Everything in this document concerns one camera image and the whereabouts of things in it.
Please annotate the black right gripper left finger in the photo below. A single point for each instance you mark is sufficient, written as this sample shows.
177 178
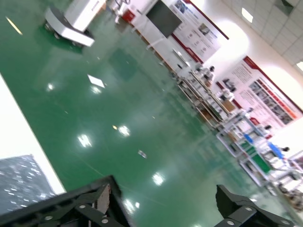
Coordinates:
78 212

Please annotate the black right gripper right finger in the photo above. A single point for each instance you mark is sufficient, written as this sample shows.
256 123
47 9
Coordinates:
241 215

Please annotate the white shelf rack with bins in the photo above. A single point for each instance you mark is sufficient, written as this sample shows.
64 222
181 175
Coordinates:
255 153

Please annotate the grey crumpled antistatic bag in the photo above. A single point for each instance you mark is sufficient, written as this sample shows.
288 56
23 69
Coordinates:
21 182

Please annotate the white floor scrap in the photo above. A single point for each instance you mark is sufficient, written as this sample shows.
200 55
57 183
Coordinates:
142 154

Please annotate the long workbench line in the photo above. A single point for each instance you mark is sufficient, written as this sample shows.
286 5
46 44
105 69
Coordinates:
206 99

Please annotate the ceiling light panel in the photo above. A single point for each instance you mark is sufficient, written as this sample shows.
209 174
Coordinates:
300 66
247 14

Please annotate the white mobile cart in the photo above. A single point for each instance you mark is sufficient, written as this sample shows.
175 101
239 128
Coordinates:
71 28

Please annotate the red cabinet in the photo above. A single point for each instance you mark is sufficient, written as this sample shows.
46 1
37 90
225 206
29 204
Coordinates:
128 15

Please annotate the red bordered wall poster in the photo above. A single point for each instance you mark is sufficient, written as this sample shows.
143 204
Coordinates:
267 94
201 30

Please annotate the black wall screen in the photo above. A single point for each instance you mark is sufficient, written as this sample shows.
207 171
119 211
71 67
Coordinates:
163 16

